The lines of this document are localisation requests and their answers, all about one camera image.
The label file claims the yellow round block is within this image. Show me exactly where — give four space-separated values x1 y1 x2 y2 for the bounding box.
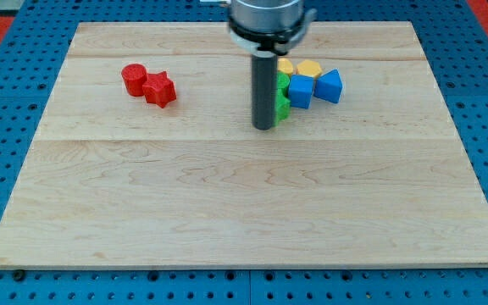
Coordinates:
277 58 295 77

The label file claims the yellow hexagon block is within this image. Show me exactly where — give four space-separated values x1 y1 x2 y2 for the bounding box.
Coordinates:
296 59 323 80

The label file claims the red cylinder block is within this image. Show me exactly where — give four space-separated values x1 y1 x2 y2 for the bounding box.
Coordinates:
121 64 147 97

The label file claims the blue pentagon block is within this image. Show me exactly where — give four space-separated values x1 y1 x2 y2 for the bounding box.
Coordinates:
313 69 343 103

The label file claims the green cylinder block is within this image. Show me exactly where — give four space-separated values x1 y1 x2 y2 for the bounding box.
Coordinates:
277 71 291 97

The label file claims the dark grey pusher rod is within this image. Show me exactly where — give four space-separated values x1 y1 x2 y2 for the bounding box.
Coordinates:
251 51 278 130

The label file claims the red star block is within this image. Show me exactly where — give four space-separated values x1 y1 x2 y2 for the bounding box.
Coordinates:
142 71 177 108

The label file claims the light wooden board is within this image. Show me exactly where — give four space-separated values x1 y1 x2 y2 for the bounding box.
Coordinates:
0 21 488 270

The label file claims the green star block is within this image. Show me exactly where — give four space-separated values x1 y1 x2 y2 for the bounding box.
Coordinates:
274 90 291 126

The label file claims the blue cube block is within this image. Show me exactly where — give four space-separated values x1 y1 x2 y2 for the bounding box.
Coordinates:
288 75 314 109

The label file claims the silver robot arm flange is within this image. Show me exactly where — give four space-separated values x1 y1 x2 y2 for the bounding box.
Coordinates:
200 0 318 57

